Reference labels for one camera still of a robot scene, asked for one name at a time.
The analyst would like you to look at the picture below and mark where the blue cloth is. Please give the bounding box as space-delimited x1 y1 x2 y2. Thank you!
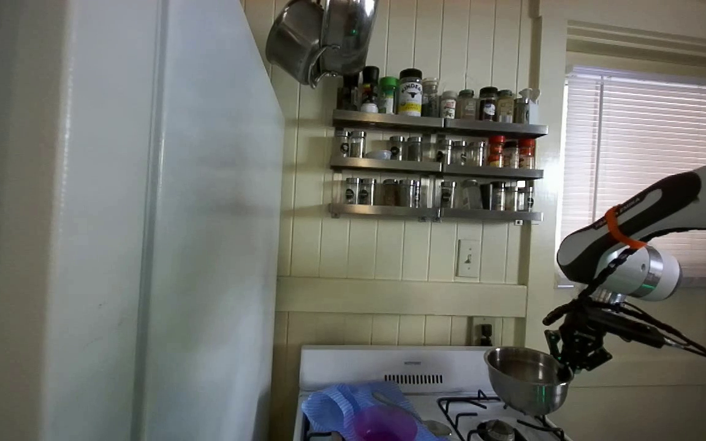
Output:
302 382 447 441

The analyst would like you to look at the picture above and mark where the black stove burner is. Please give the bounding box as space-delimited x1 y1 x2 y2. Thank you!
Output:
437 390 569 441

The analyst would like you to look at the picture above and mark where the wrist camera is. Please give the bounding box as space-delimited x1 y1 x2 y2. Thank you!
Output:
587 306 667 349

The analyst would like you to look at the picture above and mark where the white light switch plate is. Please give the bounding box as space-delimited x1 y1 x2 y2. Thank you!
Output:
455 238 482 280

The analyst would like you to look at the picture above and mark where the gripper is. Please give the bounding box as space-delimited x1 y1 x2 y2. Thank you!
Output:
544 301 613 375

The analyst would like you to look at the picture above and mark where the metal wall spice rack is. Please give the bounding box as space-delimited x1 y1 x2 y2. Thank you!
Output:
328 109 549 224

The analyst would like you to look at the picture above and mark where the white refrigerator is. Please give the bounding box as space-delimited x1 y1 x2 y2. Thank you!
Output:
0 0 286 441

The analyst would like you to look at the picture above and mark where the hanging steel pot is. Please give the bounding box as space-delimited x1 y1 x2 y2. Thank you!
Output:
265 0 330 89

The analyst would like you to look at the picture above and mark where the metal spoon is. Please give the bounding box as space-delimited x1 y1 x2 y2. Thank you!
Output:
371 391 453 437

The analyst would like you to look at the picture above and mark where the silver metal bowl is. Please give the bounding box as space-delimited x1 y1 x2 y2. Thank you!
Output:
484 347 574 417

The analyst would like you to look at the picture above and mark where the purple plastic bowl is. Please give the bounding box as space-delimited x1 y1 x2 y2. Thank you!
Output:
352 405 419 441

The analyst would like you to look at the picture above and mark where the wall socket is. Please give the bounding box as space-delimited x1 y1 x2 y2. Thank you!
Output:
472 317 496 347

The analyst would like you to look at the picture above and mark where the window with white blinds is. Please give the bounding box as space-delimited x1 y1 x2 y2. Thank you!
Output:
554 66 706 289

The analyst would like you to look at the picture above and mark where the white gas stove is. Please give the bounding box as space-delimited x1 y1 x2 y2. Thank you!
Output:
294 345 574 441

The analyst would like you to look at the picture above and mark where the hanging steel mixing bowl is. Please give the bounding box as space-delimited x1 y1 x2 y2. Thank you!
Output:
319 0 380 77

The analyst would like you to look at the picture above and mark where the row of spice jars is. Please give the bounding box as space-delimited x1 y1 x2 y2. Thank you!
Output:
342 176 536 213
334 129 537 170

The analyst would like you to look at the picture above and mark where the row of assorted spice bottles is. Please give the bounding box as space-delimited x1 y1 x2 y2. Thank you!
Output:
336 66 541 125

